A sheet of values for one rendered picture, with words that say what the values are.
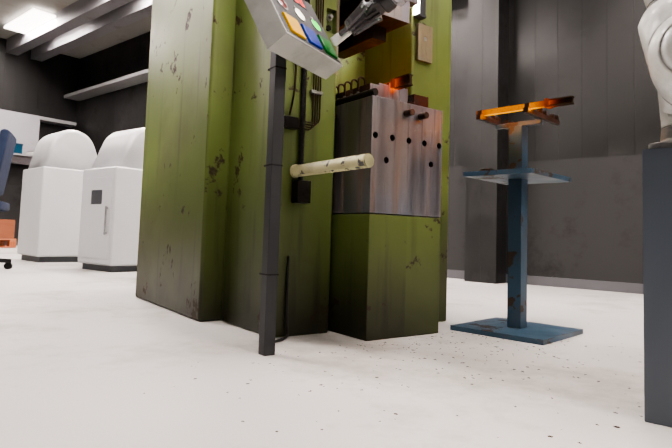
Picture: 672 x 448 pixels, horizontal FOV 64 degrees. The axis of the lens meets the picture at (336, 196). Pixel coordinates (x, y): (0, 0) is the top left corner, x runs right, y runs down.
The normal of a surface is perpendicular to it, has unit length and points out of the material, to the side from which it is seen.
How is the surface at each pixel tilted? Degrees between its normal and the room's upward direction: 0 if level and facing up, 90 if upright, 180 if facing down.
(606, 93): 90
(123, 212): 90
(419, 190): 90
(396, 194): 90
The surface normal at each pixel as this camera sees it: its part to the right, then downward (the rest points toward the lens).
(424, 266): 0.58, -0.04
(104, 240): -0.61, -0.07
